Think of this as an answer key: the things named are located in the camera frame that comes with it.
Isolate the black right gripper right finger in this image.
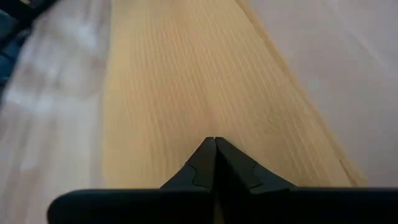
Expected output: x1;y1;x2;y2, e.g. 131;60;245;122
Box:
214;136;297;195

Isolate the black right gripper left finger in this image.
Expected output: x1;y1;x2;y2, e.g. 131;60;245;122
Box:
159;136;216;191

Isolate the yellow waffle-weave towel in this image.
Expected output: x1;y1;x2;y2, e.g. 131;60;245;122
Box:
100;0;370;191

